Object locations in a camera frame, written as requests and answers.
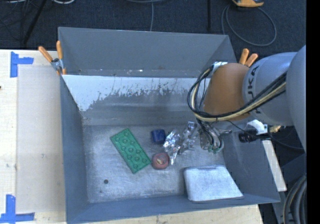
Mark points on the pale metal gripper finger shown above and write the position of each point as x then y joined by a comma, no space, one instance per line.
190,131
189,145

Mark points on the crumpled silver foil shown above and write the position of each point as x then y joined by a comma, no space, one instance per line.
172,144

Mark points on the blue small cup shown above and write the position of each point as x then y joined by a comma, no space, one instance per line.
158,136

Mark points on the red toy apple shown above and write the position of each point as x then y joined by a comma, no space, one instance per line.
160,161

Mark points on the green flat block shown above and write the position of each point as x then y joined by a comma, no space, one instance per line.
130,150

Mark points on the grey metal bin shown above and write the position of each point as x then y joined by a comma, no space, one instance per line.
130,107

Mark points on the pale wood flat board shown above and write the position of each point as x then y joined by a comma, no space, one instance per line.
40,130

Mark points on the black cylinder on white bracket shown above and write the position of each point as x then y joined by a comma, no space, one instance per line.
250,136

